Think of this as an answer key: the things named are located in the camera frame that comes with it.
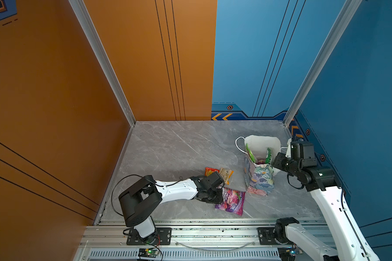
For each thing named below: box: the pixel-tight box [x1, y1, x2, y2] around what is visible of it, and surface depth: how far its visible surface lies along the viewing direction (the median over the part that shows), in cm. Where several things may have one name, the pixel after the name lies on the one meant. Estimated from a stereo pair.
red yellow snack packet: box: [204, 166, 220, 177], surface depth 96 cm
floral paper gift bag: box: [235, 134, 284, 197], surface depth 79 cm
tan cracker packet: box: [218, 167, 235, 185], surface depth 94 cm
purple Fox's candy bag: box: [215, 187, 246, 217], surface depth 82 cm
